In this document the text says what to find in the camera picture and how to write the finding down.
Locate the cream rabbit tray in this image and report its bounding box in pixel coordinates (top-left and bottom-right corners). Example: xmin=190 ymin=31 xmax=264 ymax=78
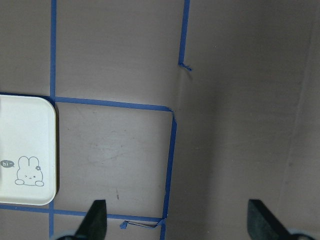
xmin=0 ymin=94 xmax=57 ymax=206

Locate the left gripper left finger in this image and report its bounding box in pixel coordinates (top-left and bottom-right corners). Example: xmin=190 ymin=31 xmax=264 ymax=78
xmin=53 ymin=199 xmax=107 ymax=240

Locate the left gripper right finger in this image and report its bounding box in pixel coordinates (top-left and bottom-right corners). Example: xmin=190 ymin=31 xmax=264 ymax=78
xmin=246 ymin=199 xmax=315 ymax=240

